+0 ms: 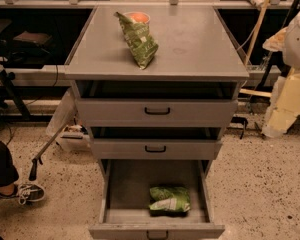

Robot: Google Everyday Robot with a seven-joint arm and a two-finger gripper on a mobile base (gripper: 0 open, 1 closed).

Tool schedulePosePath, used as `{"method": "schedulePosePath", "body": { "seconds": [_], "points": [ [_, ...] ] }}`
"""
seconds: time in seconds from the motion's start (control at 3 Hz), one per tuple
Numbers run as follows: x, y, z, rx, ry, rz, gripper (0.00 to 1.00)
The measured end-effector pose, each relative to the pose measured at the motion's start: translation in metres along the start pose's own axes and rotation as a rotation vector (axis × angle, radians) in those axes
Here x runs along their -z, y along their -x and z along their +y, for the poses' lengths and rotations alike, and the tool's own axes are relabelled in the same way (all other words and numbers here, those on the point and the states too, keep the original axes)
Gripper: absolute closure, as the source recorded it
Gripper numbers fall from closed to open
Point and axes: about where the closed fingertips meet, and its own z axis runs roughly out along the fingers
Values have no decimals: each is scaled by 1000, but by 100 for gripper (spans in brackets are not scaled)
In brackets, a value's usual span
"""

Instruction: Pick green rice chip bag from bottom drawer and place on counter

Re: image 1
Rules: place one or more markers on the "green rice chip bag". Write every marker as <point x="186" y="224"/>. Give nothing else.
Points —
<point x="170" y="199"/>

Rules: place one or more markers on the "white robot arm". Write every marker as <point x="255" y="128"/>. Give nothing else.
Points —
<point x="285" y="97"/>

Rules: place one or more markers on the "grey drawer cabinet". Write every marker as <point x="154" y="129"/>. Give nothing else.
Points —
<point x="193" y="47"/>

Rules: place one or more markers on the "grey top drawer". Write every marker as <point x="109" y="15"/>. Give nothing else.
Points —
<point x="155" y="103"/>

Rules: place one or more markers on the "grey drawer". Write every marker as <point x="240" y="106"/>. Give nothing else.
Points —
<point x="167" y="143"/>
<point x="125" y="213"/>
<point x="155" y="103"/>

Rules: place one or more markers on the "grey middle drawer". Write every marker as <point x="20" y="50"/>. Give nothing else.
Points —
<point x="167" y="143"/>

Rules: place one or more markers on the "green chip bag on counter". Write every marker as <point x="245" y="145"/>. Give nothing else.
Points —
<point x="136" y="32"/>

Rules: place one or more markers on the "grey bottom drawer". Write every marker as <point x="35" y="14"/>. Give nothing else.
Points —
<point x="125" y="213"/>

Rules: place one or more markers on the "clear plastic bin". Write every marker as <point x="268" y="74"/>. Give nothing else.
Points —
<point x="73" y="138"/>

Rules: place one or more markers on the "grey reacher stick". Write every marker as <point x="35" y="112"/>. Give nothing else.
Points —
<point x="36" y="160"/>

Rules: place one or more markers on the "dark box on shelf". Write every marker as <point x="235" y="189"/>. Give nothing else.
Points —
<point x="39" y="39"/>

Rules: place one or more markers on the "black sneaker white laces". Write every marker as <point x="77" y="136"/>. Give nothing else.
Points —
<point x="26" y="193"/>

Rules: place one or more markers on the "black trouser leg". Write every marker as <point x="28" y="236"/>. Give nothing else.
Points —
<point x="8" y="172"/>

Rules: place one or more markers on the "wooden easel frame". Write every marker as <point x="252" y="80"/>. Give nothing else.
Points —
<point x="256" y="31"/>

